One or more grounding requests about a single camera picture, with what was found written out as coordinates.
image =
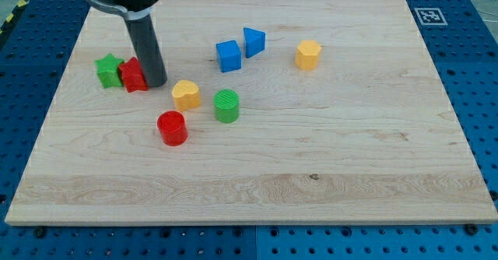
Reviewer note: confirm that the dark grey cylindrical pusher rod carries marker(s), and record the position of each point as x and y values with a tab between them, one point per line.
145	44

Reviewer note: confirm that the red star block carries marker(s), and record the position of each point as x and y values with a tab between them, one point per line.
132	76

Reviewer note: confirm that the green star block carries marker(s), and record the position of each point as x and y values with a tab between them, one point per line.
107	70

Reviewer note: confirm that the yellow heart block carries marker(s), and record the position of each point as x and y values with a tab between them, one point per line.
186	95

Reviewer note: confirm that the blue cube block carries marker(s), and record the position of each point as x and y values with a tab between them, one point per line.
229	56

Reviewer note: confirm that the red cylinder block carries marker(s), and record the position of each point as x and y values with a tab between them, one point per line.
172	128

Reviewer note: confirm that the green cylinder block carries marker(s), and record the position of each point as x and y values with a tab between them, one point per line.
226	106

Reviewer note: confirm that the blue triangle block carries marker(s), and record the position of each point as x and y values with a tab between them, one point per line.
254	41

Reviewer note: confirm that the light wooden board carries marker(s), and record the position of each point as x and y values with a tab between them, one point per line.
368	137

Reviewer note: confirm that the yellow hexagon block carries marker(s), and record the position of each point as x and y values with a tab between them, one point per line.
308	53

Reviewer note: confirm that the white fiducial marker tag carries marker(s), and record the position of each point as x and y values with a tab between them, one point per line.
430	16

